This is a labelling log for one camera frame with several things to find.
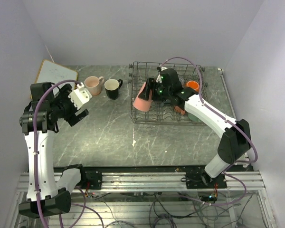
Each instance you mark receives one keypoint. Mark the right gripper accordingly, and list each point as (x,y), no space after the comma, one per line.
(151,84)

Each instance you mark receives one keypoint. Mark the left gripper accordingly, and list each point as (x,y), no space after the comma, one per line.
(62,94)

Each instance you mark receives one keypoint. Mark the tall pink tumbler cup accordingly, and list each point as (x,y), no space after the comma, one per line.
(140,104)

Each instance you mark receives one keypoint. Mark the salmon printed mug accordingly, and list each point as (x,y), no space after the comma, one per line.
(179,110)

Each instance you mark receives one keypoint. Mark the light pink mug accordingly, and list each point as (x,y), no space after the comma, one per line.
(94,84)

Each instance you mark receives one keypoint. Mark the black faceted mug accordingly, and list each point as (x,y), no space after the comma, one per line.
(112,88)

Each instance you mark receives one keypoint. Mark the orange enamel mug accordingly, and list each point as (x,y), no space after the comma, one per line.
(193,84)

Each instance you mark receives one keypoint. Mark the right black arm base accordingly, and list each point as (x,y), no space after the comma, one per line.
(202,181)

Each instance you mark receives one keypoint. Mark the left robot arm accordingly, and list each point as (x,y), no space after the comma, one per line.
(49,103)

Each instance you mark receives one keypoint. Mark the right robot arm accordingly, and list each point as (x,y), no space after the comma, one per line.
(235,139)

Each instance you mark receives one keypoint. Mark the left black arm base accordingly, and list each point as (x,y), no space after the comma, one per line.
(93,179)

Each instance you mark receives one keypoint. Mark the clear glass cup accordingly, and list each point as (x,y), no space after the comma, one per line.
(182,81)

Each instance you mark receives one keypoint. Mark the mint green mug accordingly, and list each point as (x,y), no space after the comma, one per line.
(193,118)

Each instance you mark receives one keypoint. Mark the grey wire dish rack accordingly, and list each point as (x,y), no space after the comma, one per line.
(161,113)

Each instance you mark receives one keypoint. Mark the small whiteboard with wooden frame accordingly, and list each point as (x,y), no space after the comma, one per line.
(52,72)

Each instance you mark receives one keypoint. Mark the aluminium mounting rail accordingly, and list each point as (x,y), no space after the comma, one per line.
(155,181)

